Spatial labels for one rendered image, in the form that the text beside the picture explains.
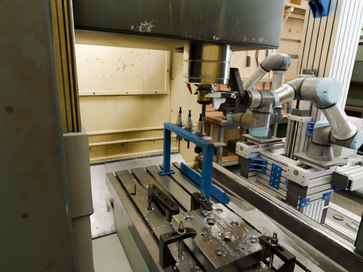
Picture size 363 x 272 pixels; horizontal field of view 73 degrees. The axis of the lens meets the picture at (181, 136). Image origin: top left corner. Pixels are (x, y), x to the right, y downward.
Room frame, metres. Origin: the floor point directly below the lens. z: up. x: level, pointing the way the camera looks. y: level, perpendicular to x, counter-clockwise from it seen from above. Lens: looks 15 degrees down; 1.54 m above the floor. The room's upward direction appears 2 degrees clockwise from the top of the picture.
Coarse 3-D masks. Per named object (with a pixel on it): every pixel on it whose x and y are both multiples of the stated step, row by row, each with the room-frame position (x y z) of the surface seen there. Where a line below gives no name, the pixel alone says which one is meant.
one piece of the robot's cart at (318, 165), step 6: (294, 156) 1.49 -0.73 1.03; (300, 156) 1.46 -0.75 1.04; (306, 156) 1.47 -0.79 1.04; (306, 162) 1.44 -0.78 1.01; (312, 162) 1.38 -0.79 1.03; (318, 162) 1.36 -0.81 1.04; (324, 162) 1.36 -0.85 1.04; (330, 162) 1.37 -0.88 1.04; (336, 162) 1.37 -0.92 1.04; (342, 162) 1.39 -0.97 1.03; (312, 168) 1.37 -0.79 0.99; (318, 168) 1.37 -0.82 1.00; (324, 168) 1.32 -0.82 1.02; (330, 168) 1.42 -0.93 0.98
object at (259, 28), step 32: (96, 0) 0.58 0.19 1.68; (128, 0) 0.62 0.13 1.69; (160, 0) 0.65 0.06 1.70; (192, 0) 0.70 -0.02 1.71; (224, 0) 0.74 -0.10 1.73; (256, 0) 0.80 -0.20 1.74; (96, 32) 0.61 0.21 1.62; (128, 32) 0.62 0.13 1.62; (160, 32) 0.66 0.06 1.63; (192, 32) 0.70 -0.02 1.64; (224, 32) 0.75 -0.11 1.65; (256, 32) 0.80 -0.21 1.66
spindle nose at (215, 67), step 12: (192, 48) 0.81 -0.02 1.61; (204, 48) 0.79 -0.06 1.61; (216, 48) 0.79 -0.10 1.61; (228, 48) 0.82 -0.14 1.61; (192, 60) 0.81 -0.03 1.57; (204, 60) 0.79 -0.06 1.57; (216, 60) 0.80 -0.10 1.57; (228, 60) 0.83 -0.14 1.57; (192, 72) 0.81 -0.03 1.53; (204, 72) 0.79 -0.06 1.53; (216, 72) 0.80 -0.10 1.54; (228, 72) 0.83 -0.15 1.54; (204, 84) 0.80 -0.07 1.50; (216, 84) 0.80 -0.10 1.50
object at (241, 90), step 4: (232, 68) 0.92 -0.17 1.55; (236, 68) 0.91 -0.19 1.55; (232, 72) 0.90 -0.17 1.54; (236, 72) 0.90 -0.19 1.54; (232, 76) 0.91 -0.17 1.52; (236, 76) 0.90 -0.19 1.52; (228, 80) 0.94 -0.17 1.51; (232, 80) 0.92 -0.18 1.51; (236, 80) 0.91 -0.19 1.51; (240, 80) 0.91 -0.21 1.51; (232, 84) 0.93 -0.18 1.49; (236, 84) 0.91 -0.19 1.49; (240, 84) 0.92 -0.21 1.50; (232, 88) 0.94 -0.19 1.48; (236, 88) 0.92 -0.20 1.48; (240, 88) 0.92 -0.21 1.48; (240, 92) 0.92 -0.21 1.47; (244, 92) 0.93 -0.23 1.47; (240, 96) 0.92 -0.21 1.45
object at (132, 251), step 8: (120, 216) 1.10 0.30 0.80; (120, 224) 1.11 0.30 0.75; (120, 232) 1.11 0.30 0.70; (128, 232) 0.98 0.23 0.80; (120, 240) 1.12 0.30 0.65; (128, 240) 0.98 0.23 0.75; (128, 248) 0.99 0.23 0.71; (136, 248) 0.88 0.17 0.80; (128, 256) 0.99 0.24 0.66; (136, 256) 0.88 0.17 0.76; (136, 264) 0.88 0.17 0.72; (144, 264) 0.79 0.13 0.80
